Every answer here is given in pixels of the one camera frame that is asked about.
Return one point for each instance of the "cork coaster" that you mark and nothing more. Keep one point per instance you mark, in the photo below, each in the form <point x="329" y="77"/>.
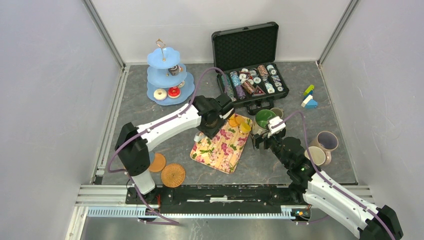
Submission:
<point x="158" y="164"/>

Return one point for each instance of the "chocolate sprinkled donut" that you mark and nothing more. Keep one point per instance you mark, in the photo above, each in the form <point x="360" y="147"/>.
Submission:
<point x="181" y="84"/>

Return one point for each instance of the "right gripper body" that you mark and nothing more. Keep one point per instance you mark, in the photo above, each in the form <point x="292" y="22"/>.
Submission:
<point x="272" y="140"/>

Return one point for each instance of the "floral rectangular tray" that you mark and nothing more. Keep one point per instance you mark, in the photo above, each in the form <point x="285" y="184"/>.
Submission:
<point x="222" y="152"/>

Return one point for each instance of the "black poker chip case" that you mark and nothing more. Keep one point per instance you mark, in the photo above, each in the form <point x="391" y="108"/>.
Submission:
<point x="247" y="56"/>

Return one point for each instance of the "chocolate swirl cake roll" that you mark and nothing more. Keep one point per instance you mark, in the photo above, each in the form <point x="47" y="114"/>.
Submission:
<point x="175" y="70"/>

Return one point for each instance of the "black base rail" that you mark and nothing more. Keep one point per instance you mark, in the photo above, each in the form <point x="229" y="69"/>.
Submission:
<point x="163" y="195"/>

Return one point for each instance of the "round orange biscuit lower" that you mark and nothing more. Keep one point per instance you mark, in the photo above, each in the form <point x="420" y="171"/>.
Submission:
<point x="233" y="123"/>

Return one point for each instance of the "woven rattan coaster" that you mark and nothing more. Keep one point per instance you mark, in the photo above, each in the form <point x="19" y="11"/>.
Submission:
<point x="173" y="175"/>

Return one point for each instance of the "yellow mug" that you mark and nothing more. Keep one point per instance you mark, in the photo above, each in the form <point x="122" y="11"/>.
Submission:
<point x="316" y="154"/>

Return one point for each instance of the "silver serving tongs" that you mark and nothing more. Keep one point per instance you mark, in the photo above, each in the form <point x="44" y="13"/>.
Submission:
<point x="199" y="136"/>

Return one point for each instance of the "red glazed donut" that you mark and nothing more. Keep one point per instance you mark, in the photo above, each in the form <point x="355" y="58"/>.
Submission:
<point x="174" y="92"/>

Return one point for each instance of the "small beige cup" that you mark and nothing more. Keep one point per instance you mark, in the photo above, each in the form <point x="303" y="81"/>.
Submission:
<point x="278" y="111"/>

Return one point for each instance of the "beige mug purple inside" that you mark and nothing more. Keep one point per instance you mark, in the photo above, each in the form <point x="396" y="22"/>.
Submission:
<point x="328" y="142"/>

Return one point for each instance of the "white glazed donut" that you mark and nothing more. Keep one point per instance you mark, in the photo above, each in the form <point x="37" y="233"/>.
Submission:
<point x="160" y="94"/>

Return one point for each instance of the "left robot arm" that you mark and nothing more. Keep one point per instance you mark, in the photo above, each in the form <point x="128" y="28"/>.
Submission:
<point x="135" y="143"/>

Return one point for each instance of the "blue three-tier cake stand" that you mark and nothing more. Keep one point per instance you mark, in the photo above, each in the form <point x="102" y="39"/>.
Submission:
<point x="159" y="61"/>

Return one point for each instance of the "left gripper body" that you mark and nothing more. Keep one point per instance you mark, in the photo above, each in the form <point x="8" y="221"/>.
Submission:
<point x="210" y="130"/>

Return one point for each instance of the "round orange biscuit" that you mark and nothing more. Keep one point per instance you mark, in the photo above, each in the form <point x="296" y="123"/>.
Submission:
<point x="239" y="120"/>
<point x="233" y="123"/>

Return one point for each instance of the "green-inside floral mug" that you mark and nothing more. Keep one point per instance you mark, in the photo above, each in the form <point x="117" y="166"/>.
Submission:
<point x="261" y="121"/>

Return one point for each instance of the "colourful toy block stack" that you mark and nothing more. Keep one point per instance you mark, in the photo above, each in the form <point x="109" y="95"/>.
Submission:
<point x="308" y="100"/>

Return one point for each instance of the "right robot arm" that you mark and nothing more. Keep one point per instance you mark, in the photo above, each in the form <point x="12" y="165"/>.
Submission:
<point x="311" y="185"/>

